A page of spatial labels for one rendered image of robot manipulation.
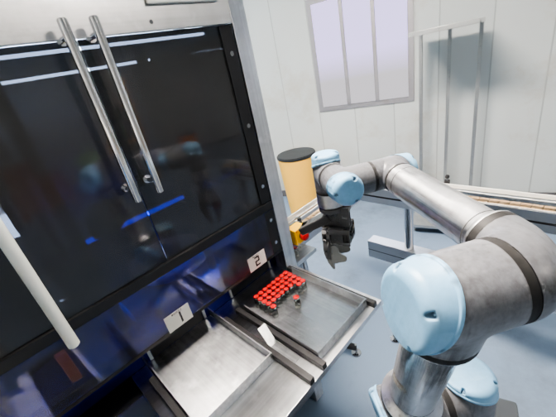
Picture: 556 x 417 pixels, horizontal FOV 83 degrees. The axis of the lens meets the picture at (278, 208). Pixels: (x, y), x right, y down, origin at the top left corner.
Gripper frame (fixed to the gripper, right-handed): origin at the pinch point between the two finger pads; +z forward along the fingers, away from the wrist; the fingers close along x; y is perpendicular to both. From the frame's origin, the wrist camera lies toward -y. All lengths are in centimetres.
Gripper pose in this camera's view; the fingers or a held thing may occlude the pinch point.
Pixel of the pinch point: (332, 261)
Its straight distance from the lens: 100.7
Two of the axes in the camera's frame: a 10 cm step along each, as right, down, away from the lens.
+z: 1.9, 8.9, 4.2
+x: 3.9, -4.6, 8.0
